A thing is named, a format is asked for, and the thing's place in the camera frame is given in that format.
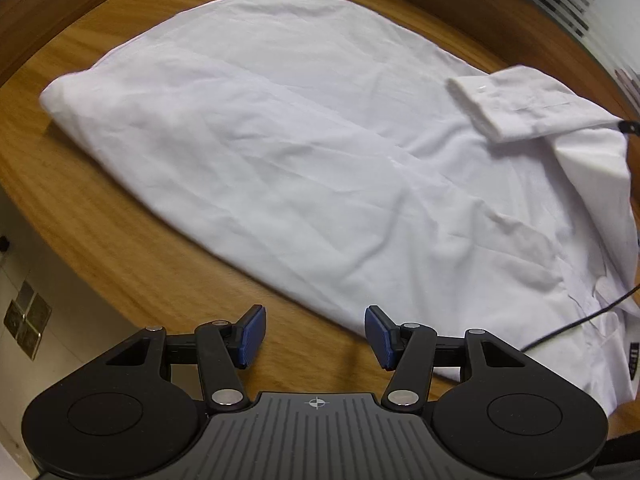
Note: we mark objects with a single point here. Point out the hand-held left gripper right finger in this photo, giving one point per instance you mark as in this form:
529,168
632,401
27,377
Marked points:
379,335

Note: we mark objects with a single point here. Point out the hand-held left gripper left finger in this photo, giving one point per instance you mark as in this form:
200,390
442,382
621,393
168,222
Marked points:
254,332

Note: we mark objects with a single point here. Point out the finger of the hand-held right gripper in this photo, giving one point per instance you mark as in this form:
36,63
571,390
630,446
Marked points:
629,126

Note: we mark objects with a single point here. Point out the white button-up shirt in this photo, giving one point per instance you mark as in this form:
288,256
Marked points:
300,160

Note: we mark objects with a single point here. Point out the metal floor outlet plate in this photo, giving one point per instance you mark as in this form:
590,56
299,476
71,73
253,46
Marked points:
27,320

